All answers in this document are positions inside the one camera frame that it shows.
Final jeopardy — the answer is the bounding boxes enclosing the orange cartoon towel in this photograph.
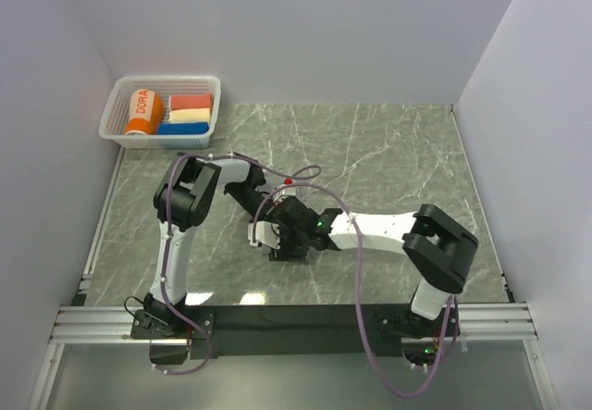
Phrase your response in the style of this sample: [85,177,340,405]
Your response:
[124,89,166,135]

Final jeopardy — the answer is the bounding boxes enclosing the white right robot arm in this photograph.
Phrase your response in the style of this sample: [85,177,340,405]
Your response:
[251,195,479,335]

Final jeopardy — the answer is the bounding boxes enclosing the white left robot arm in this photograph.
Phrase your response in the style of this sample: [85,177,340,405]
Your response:
[143,153,266,338]

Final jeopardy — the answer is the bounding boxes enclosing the blue rolled towel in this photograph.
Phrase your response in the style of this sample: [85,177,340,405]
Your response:
[156,122,210,136]

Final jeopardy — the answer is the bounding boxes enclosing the cream rolled towel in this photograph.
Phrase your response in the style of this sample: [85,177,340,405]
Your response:
[169,107,212,124]

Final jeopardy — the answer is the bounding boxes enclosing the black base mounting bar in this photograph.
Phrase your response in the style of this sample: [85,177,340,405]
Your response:
[130,304,459,365]

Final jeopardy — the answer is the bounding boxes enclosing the red rolled towel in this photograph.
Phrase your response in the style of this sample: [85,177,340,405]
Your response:
[169,93,214,110]

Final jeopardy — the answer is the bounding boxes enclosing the white plastic basket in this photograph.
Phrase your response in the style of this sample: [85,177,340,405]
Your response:
[99,75,221,149]

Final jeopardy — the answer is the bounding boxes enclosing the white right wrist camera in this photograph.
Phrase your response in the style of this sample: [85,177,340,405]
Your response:
[247,221,280,249]

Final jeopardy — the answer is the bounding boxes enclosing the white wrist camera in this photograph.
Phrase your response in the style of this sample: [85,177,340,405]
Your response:
[247,221,280,249]
[273,178,300,202]

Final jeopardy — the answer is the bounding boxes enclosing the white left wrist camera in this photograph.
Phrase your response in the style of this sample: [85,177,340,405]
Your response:
[273,178,300,202]

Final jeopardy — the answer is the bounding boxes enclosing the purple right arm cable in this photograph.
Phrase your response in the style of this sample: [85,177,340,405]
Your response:
[252,183,462,398]

